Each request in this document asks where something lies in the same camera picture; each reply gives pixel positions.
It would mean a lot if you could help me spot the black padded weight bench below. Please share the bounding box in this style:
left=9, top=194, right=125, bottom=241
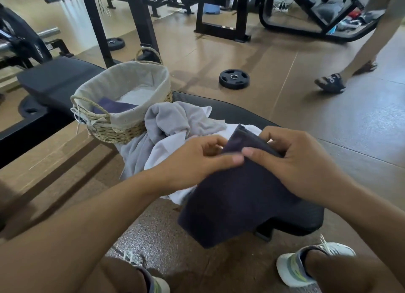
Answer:
left=16, top=56, right=325, bottom=242

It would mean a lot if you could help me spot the black rubber weight plate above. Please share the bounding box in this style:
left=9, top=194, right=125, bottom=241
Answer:
left=106, top=37, right=126, bottom=51
left=219, top=69, right=251, bottom=90

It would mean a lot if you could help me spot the person's left leg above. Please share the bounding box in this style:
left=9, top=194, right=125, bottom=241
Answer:
left=79, top=256, right=149, bottom=293

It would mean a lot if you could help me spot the large black weight plate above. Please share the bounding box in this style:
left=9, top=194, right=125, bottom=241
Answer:
left=18, top=95, right=48, bottom=118

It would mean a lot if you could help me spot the black steel base beam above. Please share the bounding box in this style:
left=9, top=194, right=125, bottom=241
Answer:
left=0, top=112, right=76, bottom=170

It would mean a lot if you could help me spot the person's leg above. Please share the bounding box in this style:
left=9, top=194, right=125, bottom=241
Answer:
left=79, top=256, right=149, bottom=293
left=305, top=250, right=405, bottom=293

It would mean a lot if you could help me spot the black bumper plate white print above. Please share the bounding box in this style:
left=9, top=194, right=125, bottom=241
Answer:
left=0, top=3, right=53, bottom=66

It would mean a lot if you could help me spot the person's right hand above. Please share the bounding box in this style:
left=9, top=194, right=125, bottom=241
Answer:
left=242, top=126, right=348, bottom=205

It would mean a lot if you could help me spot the person's left hand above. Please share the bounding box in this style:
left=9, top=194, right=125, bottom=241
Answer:
left=155, top=134, right=245, bottom=195

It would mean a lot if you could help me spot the person's white shoe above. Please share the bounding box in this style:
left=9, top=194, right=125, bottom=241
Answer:
left=276, top=236, right=356, bottom=288
left=121, top=250, right=171, bottom=293

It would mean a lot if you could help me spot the person's right white shoe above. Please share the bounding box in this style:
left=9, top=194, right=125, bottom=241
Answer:
left=276, top=236, right=356, bottom=288

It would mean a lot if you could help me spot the black barbell stand frame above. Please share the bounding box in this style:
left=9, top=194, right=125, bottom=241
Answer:
left=0, top=38, right=74, bottom=70

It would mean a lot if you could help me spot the person's right leg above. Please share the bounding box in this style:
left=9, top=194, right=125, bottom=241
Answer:
left=305, top=250, right=405, bottom=293

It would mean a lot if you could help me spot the black bench press frame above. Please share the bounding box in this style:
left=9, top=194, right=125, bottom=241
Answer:
left=148, top=0, right=252, bottom=43

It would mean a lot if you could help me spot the woven basket with white liner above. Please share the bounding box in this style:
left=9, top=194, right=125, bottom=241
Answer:
left=70, top=46, right=173, bottom=144

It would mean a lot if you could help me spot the black steel squat rack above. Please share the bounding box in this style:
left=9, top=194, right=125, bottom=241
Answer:
left=43, top=0, right=161, bottom=69

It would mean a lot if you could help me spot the light grey towel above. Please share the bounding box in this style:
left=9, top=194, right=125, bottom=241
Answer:
left=115, top=101, right=228, bottom=180

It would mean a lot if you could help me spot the dark purple towel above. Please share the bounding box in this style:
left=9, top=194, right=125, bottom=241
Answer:
left=177, top=124, right=301, bottom=249
left=93, top=96, right=138, bottom=115

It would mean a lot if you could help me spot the white towel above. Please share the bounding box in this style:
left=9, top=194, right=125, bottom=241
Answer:
left=117, top=85, right=157, bottom=106
left=144, top=123, right=263, bottom=205

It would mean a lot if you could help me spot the person's left white shoe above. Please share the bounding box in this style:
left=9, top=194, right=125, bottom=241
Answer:
left=121, top=250, right=171, bottom=293

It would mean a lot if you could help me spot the person's left forearm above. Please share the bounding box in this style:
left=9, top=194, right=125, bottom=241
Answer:
left=0, top=169, right=171, bottom=293

